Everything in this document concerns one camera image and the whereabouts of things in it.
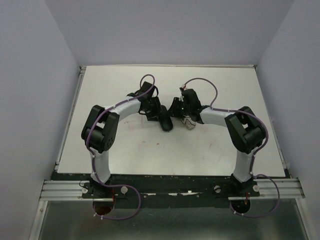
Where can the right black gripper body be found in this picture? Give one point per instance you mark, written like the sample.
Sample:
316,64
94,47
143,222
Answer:
178,108

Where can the black mounting base rail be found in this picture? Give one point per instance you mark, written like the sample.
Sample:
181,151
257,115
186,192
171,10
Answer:
127,191

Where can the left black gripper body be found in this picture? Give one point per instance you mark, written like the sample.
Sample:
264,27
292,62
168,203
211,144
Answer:
153,109

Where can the aluminium frame rail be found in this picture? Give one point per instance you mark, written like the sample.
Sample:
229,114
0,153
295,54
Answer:
63,214
82,70

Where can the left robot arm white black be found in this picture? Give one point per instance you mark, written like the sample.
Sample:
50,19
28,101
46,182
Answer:
100,129

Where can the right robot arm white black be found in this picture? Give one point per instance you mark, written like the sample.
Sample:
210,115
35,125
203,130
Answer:
247,132

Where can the marbled glasses case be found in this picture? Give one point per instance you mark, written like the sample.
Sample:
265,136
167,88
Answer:
188,123

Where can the aluminium frame rail front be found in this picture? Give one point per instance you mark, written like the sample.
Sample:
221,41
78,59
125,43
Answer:
63,214

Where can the aluminium frame rail left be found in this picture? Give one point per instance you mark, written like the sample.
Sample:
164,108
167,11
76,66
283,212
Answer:
82,70

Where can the black glasses case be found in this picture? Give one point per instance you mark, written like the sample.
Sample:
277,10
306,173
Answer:
164,119

